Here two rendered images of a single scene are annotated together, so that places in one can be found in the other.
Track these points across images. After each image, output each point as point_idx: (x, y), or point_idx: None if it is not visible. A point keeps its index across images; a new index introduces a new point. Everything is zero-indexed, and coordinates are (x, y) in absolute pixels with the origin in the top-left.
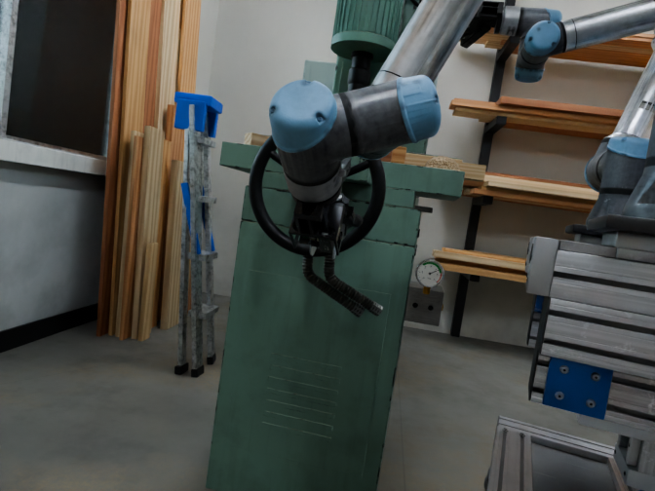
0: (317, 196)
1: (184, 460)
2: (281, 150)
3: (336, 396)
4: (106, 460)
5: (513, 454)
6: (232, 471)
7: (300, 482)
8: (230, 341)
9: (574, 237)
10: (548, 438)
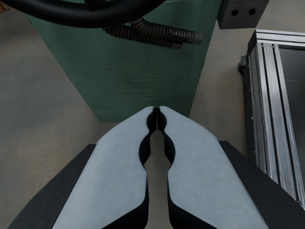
0: None
1: (81, 106)
2: None
3: (161, 82)
4: (42, 123)
5: (272, 72)
6: (110, 116)
7: None
8: (66, 68)
9: None
10: (288, 43)
